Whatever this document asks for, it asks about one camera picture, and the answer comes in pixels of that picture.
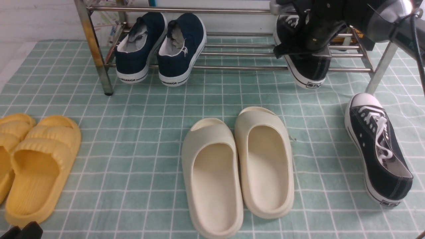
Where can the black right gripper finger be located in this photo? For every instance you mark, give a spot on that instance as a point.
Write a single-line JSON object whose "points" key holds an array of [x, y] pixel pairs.
{"points": [[30, 231]]}

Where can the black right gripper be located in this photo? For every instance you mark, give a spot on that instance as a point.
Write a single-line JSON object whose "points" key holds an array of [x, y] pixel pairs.
{"points": [[319, 23]]}

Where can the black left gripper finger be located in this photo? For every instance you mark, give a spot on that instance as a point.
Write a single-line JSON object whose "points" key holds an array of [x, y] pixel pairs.
{"points": [[11, 233]]}

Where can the black canvas sneaker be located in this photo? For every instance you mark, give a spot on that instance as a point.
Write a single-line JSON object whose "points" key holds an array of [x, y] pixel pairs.
{"points": [[309, 71], [386, 174]]}

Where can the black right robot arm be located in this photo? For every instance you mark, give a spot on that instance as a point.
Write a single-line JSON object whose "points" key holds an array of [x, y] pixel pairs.
{"points": [[389, 21]]}

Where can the metal shoe rack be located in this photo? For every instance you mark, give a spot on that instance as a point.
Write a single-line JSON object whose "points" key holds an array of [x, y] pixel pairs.
{"points": [[85, 11]]}

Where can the right yellow slide slipper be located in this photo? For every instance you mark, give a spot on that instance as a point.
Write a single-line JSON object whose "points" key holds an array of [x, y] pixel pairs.
{"points": [[42, 162]]}

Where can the yellow slide slipper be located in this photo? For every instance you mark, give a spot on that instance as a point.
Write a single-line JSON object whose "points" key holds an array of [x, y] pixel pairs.
{"points": [[42, 162], [13, 129]]}

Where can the left yellow slide slipper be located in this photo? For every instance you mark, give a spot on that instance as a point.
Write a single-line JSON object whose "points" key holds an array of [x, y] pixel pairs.
{"points": [[13, 129]]}

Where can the right cream slide slipper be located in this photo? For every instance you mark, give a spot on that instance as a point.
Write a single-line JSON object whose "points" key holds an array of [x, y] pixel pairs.
{"points": [[266, 162]]}

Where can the cream slide slipper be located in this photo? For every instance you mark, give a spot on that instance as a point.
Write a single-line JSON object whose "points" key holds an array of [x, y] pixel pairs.
{"points": [[210, 171], [266, 162]]}

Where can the right navy canvas shoe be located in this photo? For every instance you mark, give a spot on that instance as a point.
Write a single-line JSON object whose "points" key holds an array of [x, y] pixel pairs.
{"points": [[185, 39]]}

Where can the navy canvas shoe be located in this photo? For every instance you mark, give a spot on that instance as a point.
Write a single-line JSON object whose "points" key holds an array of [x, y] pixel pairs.
{"points": [[185, 39], [134, 53]]}

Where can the left cream slide slipper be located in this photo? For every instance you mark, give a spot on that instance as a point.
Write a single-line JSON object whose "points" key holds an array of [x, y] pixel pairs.
{"points": [[210, 171]]}

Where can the left navy canvas shoe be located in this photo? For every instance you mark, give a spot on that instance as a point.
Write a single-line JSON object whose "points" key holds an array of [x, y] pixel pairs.
{"points": [[134, 53]]}

